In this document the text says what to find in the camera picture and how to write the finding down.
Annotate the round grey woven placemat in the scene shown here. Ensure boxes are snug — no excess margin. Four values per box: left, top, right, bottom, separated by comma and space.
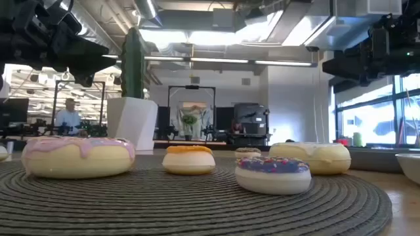
0, 153, 394, 236

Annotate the pale wall hanging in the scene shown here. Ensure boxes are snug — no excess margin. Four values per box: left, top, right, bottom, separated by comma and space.
177, 100, 213, 140

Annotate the long linear ceiling lamp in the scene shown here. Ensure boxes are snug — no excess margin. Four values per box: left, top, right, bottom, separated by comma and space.
101, 54, 318, 68

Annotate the black metal rig frame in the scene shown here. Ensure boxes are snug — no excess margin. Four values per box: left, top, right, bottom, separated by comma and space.
51, 79, 106, 137
167, 85, 217, 140

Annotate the black cabinet machine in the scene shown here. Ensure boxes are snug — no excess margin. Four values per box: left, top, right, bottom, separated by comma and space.
233, 102, 270, 136

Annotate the small green potted plant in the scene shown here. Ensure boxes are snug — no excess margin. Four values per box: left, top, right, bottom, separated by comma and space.
182, 113, 198, 127

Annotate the person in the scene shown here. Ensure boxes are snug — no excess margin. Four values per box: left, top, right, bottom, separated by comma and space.
230, 117, 245, 135
54, 97, 83, 137

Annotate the black aluminium table frame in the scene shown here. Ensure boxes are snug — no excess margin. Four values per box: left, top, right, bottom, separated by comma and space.
0, 136, 272, 152

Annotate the black computer monitor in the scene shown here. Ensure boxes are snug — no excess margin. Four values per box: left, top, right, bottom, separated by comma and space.
215, 107, 235, 132
0, 98, 30, 128
156, 106, 171, 140

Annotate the white angular plant pot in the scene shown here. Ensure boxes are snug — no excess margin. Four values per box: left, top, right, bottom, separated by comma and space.
106, 96, 159, 151

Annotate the silver ceiling duct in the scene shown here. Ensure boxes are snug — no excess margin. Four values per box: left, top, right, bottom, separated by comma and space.
133, 0, 163, 27

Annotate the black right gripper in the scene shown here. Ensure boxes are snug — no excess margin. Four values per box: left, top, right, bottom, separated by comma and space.
322, 9, 420, 87

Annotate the large white iced donut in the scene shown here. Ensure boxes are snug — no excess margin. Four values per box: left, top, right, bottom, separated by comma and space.
268, 142, 352, 176

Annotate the grey ceiling unit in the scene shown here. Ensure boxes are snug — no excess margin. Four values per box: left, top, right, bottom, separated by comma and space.
212, 8, 235, 29

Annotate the green cactus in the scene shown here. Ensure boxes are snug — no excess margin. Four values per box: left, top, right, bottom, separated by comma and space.
119, 27, 147, 99

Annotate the large pink iced donut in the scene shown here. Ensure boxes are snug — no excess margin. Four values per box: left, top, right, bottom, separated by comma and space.
21, 136, 137, 180

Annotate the small orange sprinkled donut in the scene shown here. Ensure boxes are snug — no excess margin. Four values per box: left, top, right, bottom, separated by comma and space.
161, 145, 217, 176

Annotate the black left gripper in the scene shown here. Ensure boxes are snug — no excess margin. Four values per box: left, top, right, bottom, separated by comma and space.
14, 0, 111, 88

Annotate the small brown sprinkled donut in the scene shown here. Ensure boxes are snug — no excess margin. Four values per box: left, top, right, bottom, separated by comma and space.
234, 147, 263, 159

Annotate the dark window frame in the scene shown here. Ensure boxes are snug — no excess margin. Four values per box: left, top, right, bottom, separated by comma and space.
333, 73, 420, 148

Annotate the small purple sprinkled donut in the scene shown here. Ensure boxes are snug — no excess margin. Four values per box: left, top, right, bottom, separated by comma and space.
234, 156, 312, 196

